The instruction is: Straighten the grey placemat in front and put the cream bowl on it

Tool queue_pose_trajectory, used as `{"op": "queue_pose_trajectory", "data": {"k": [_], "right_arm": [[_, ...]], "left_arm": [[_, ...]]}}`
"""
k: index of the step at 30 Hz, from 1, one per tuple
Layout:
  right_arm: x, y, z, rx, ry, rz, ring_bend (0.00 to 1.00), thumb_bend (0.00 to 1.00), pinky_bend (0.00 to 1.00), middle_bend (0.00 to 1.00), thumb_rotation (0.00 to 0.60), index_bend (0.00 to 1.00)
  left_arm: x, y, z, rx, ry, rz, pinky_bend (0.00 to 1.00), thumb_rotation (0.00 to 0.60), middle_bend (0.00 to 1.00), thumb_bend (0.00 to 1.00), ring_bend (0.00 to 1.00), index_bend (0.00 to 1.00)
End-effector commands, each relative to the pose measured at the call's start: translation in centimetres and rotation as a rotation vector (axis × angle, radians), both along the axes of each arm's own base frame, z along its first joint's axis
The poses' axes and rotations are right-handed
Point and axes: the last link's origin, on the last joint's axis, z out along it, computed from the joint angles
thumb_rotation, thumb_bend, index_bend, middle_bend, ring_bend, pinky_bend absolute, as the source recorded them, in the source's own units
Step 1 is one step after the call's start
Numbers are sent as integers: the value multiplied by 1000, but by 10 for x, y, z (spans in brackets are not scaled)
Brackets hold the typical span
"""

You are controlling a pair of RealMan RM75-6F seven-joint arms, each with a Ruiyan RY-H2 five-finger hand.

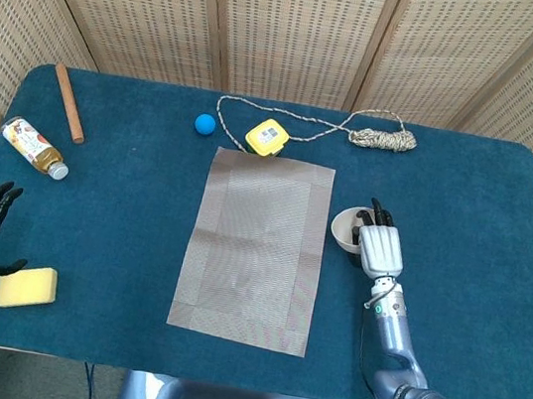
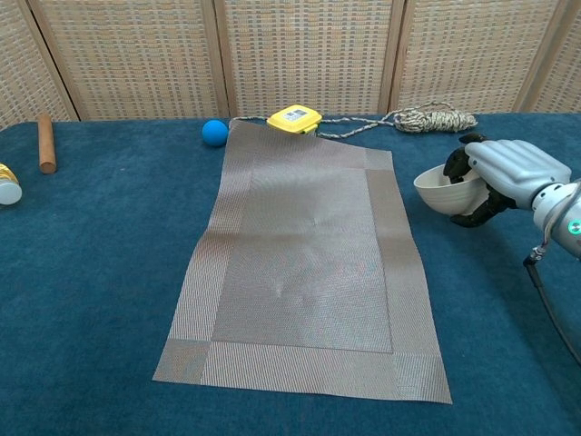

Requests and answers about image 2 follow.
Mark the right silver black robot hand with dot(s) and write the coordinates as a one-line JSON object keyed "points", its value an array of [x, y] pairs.
{"points": [[517, 163]]}

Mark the cream ceramic bowl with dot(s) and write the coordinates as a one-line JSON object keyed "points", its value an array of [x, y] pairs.
{"points": [[442, 195]]}

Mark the woven grey placemat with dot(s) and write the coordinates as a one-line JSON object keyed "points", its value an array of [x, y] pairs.
{"points": [[308, 250]]}

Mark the green box with yellow lid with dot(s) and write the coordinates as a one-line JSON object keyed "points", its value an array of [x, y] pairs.
{"points": [[292, 120]]}

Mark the woven bamboo folding screen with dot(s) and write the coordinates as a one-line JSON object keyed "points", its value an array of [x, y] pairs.
{"points": [[308, 54]]}

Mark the blue ball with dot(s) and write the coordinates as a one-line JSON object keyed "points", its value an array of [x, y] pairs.
{"points": [[214, 133]]}

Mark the blue carpet table cover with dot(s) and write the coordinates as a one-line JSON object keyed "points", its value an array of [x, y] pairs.
{"points": [[91, 272]]}

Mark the brown wooden dowel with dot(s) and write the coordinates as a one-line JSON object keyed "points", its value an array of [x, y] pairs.
{"points": [[46, 145]]}

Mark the tea bottle with white cap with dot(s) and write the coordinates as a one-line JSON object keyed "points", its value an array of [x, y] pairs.
{"points": [[8, 193]]}

